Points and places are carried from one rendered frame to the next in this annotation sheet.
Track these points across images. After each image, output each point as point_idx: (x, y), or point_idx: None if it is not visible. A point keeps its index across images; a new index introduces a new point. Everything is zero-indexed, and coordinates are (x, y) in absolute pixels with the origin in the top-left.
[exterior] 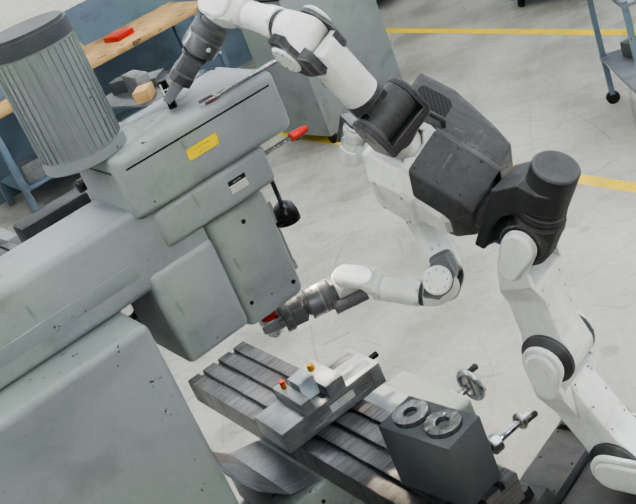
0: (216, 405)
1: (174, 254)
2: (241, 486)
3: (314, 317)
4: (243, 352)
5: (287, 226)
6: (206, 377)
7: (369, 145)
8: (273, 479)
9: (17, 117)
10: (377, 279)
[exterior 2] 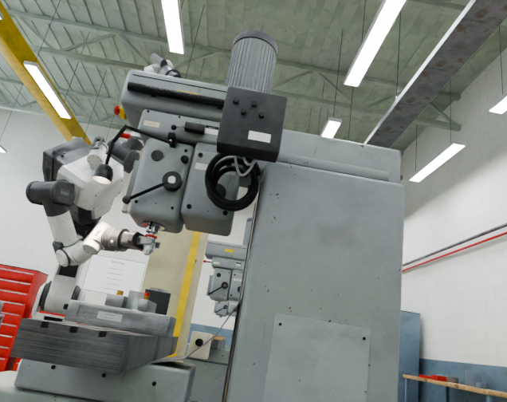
0: (135, 352)
1: None
2: (189, 385)
3: (125, 250)
4: (51, 321)
5: (109, 183)
6: (104, 337)
7: (126, 163)
8: (186, 356)
9: (272, 78)
10: None
